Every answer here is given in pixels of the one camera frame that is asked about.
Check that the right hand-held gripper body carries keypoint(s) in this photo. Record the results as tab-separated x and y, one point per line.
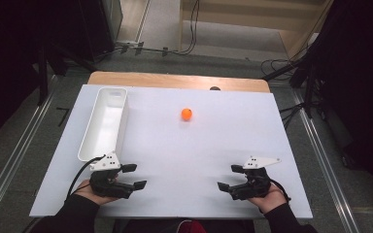
254	184

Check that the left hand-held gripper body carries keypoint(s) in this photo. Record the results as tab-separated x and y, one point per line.
105	186

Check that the white oblong plastic container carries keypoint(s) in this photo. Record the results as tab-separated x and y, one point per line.
105	126

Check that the orange ball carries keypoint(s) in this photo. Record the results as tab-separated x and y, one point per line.
186	114

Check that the person's left hand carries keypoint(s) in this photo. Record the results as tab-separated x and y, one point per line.
86	193

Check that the person's right hand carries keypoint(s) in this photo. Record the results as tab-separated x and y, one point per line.
270	201

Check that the person's dark lap clothing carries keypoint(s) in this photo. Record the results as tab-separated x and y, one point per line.
149	226

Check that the white board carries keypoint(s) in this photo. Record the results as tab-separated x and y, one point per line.
191	155

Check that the red garment piece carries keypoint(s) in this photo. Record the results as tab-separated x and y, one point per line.
192	227

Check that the wooden table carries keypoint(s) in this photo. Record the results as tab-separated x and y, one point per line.
175	81

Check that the black metal stand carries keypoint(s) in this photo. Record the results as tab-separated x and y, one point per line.
43	74
307	81

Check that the power strip with plugs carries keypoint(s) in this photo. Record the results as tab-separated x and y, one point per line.
132	45

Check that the dark curtain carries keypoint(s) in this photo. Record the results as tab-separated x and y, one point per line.
359	81
9	48

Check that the metal floor rail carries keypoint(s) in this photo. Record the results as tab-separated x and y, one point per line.
323	161
16	155

